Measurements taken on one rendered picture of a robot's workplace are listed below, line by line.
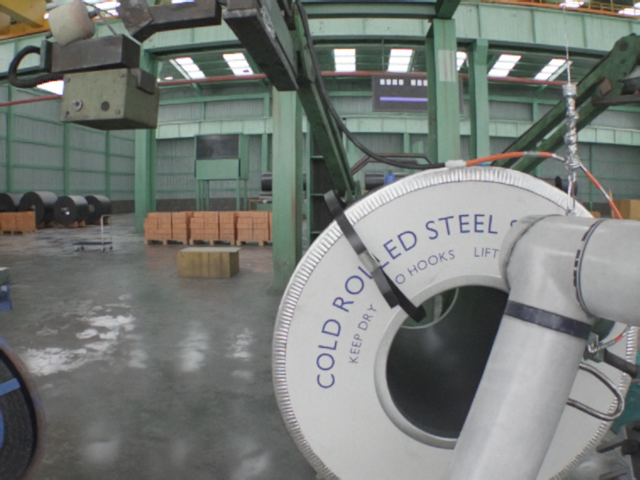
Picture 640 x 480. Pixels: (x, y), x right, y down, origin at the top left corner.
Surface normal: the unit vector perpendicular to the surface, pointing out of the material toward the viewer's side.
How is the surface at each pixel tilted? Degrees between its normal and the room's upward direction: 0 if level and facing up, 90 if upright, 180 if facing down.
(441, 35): 90
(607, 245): 56
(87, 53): 90
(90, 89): 89
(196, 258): 90
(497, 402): 71
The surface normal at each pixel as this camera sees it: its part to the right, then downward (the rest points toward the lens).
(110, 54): -0.07, 0.10
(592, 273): -0.94, 0.00
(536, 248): -0.91, -0.22
